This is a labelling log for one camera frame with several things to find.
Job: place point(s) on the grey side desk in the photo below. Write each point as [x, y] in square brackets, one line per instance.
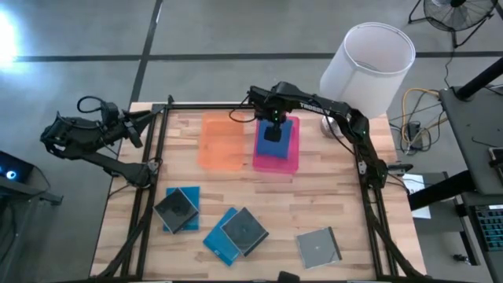
[471, 129]

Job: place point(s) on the dark keyboard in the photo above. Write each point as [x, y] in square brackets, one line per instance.
[493, 228]

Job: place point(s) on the black jewel case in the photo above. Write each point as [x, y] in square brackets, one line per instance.
[244, 232]
[175, 210]

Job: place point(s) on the black floor fan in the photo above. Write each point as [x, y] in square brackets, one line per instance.
[444, 19]

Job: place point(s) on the black aluminium table frame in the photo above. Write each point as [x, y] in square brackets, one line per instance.
[204, 106]

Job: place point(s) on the white paper sheet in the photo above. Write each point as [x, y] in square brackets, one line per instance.
[416, 181]

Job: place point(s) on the white lamp shade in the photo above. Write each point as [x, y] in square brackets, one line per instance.
[365, 78]

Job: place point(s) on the clear grey jewel case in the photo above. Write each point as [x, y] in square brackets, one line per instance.
[318, 248]

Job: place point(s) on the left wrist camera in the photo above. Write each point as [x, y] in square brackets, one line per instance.
[110, 112]

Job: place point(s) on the pink translucent plastic bin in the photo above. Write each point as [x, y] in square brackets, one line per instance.
[275, 166]

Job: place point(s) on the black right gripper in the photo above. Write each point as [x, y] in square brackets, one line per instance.
[267, 104]

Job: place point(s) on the orange translucent plastic bin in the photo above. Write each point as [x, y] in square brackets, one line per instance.
[220, 141]

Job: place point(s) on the blue jewel case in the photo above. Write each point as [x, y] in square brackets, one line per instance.
[281, 147]
[188, 192]
[218, 243]

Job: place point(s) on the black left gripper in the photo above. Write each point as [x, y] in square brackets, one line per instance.
[133, 133]

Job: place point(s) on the black device with blue light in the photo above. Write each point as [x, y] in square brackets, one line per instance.
[19, 167]

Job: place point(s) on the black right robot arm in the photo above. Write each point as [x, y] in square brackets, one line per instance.
[314, 104]

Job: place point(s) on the black power strip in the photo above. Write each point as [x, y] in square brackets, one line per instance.
[414, 131]

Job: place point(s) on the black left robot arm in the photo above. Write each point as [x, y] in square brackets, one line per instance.
[118, 167]

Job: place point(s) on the black pole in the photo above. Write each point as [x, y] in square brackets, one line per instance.
[483, 76]

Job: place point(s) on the black desk leg beam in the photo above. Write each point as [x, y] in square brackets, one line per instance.
[440, 190]

